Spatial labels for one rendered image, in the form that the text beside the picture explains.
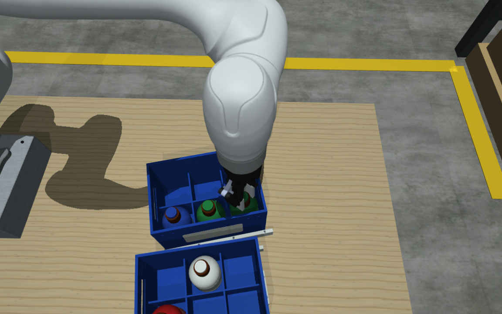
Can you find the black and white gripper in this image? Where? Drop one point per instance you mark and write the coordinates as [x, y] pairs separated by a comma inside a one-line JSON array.
[[233, 192]]

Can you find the red bottle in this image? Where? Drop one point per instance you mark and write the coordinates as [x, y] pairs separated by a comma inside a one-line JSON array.
[[168, 309]]

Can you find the dark blue bottle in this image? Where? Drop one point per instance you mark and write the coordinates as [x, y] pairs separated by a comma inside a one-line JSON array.
[[176, 216]]

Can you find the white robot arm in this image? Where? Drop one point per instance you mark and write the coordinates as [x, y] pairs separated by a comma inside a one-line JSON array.
[[246, 39]]

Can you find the blue crate with dividers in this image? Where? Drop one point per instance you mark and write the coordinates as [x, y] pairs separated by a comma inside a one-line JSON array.
[[187, 182], [165, 280]]

